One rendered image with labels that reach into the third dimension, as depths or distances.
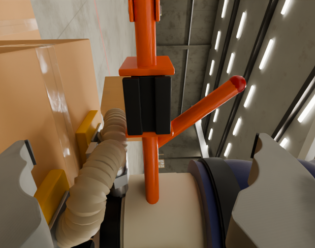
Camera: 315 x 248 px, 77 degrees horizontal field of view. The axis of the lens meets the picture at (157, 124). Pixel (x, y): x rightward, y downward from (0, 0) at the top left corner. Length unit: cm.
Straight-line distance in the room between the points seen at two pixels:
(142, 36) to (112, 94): 164
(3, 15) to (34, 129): 76
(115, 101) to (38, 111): 154
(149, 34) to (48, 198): 20
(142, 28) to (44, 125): 16
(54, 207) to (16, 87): 14
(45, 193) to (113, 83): 172
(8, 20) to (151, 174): 85
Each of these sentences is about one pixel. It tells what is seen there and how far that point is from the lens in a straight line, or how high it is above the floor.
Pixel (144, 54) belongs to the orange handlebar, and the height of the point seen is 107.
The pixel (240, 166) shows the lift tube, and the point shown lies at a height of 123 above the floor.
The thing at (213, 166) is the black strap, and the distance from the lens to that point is 36.
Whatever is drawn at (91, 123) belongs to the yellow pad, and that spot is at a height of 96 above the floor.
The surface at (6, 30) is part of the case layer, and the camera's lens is 98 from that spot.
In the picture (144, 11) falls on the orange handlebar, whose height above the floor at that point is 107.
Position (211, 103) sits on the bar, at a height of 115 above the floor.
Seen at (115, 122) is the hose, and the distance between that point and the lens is 32.
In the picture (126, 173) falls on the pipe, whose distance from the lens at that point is 32.
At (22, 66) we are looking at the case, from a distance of 26.
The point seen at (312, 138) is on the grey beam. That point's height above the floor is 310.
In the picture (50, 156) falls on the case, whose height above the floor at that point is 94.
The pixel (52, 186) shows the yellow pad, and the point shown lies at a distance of 27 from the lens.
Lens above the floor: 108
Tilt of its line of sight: 1 degrees up
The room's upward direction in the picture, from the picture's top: 88 degrees clockwise
